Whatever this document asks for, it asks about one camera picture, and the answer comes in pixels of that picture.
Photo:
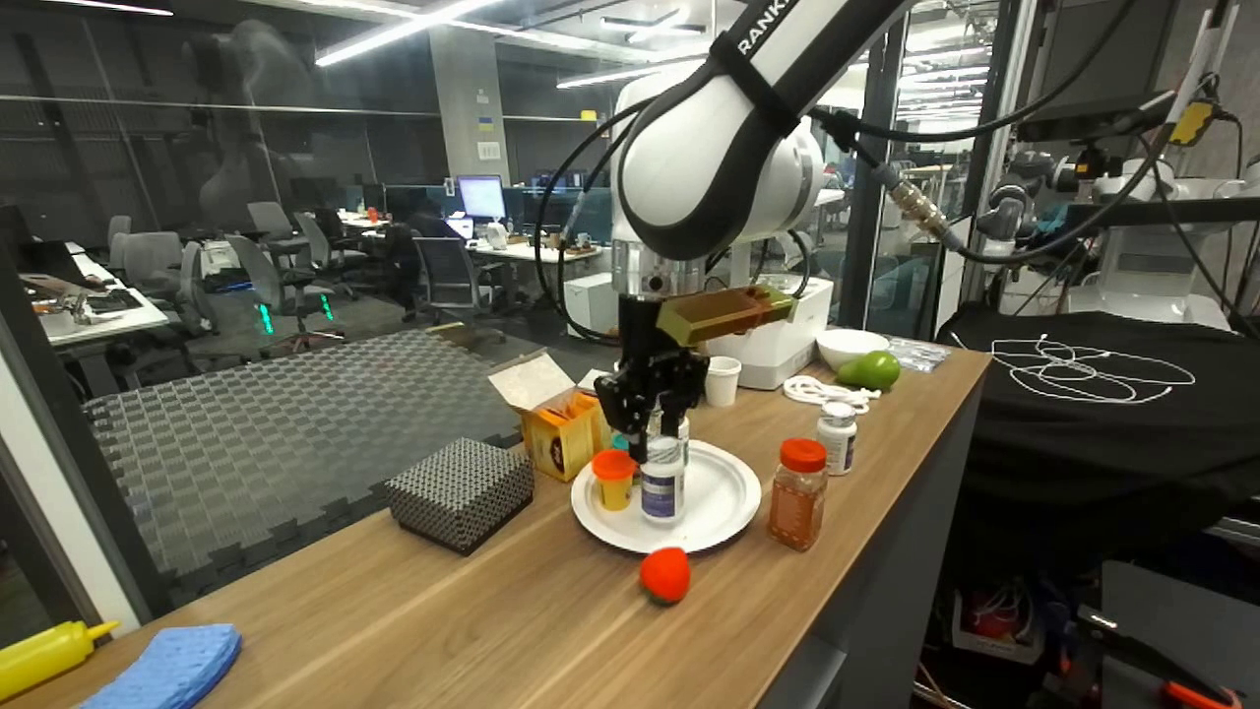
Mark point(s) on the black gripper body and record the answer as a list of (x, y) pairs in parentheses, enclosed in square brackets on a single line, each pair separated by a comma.
[(651, 377)]

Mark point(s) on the play-doh can teal lid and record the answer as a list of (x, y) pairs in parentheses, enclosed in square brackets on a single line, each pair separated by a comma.
[(621, 442)]

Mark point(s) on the play-doh can orange lid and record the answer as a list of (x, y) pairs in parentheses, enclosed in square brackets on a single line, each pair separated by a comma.
[(613, 478)]

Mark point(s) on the red orange ball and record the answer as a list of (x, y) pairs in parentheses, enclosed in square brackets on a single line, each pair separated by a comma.
[(666, 576)]

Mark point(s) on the spice jar orange lid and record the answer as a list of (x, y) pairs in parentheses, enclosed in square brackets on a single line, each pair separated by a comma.
[(798, 506)]

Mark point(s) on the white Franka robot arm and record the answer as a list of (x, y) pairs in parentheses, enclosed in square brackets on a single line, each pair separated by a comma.
[(709, 145)]

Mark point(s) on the white paper plate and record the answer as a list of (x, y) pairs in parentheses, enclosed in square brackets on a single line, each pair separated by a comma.
[(723, 506)]

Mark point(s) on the white paper cup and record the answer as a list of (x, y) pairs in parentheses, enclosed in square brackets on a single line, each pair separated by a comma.
[(723, 385)]

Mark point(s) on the white hydroponic planter appliance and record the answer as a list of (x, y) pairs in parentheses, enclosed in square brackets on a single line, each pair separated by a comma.
[(790, 346)]

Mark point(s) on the white bowl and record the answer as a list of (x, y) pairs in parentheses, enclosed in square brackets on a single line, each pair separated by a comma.
[(848, 346)]

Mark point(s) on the grey rectangular block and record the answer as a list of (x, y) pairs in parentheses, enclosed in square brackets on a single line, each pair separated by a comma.
[(458, 497)]

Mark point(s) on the green pear toy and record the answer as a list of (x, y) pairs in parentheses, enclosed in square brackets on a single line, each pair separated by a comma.
[(870, 371)]

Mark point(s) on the computer monitor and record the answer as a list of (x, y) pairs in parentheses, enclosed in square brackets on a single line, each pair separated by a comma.
[(478, 197)]

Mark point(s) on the grey hexagon foam mat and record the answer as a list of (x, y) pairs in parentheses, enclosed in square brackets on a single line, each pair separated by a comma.
[(260, 434)]

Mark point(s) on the black office chair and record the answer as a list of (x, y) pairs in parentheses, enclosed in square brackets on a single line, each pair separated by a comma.
[(280, 260)]

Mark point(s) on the black draped side table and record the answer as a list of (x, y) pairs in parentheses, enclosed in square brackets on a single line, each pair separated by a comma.
[(1116, 453)]

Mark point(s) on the blue sponge cloth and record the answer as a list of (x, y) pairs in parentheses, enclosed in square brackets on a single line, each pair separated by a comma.
[(163, 666)]

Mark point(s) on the white office desk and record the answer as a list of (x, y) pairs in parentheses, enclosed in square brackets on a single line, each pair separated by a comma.
[(99, 318)]

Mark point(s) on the orange red tool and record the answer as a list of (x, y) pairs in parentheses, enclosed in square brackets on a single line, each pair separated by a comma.
[(1200, 696)]

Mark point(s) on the yellow banana toy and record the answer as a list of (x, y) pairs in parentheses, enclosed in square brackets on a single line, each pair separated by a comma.
[(46, 657)]

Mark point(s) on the olive brown wrist camera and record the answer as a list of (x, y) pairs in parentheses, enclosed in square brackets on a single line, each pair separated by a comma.
[(723, 318)]

